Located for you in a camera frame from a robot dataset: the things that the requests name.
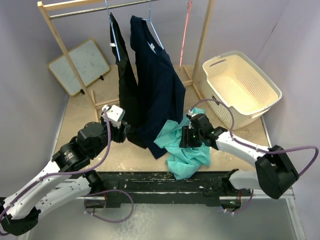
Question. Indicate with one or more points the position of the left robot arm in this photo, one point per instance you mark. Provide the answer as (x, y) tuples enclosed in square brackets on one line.
[(64, 178)]

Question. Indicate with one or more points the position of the pink wire hanger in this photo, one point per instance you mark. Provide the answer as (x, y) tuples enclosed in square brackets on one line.
[(189, 7)]

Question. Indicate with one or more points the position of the light blue hanger right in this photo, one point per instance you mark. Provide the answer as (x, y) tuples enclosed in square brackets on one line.
[(149, 19)]

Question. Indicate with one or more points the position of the cream perforated laundry basket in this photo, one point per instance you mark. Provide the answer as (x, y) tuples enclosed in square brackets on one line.
[(237, 90)]

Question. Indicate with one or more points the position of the navy blue t shirt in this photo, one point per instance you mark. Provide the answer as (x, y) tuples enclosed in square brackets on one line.
[(160, 91)]

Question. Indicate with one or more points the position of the teal t shirt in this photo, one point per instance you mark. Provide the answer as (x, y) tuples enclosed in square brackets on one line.
[(182, 162)]

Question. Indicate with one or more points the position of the small whiteboard yellow frame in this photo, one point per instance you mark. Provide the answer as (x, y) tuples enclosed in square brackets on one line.
[(89, 62)]

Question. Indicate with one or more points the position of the aluminium frame rail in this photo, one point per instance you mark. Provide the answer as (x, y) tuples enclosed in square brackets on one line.
[(173, 216)]

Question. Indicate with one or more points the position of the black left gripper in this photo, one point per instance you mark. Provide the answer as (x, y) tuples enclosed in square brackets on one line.
[(121, 133)]

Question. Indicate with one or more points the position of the light blue hanger left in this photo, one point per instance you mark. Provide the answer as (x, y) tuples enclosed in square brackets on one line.
[(113, 30)]

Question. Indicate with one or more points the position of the black hanging garment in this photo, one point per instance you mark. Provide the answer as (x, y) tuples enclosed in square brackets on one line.
[(127, 87)]

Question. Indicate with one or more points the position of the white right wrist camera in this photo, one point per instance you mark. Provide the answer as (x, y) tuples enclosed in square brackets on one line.
[(192, 114)]

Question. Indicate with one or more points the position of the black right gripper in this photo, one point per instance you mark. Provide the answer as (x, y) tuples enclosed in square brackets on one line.
[(186, 141)]

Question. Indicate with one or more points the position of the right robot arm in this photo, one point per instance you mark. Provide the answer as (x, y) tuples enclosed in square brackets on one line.
[(274, 172)]

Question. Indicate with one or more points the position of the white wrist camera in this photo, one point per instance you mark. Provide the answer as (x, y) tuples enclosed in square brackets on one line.
[(113, 114), (192, 114)]

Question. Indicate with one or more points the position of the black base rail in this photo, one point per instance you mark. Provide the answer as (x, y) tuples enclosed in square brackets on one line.
[(205, 188)]

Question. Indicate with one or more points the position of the wooden clothes rack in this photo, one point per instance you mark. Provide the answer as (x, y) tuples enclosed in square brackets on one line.
[(92, 22)]

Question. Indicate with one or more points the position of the light blue hanger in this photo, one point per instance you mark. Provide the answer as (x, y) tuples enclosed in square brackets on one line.
[(149, 19), (113, 30)]

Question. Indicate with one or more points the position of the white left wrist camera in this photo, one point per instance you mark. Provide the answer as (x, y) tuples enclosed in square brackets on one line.
[(113, 114)]

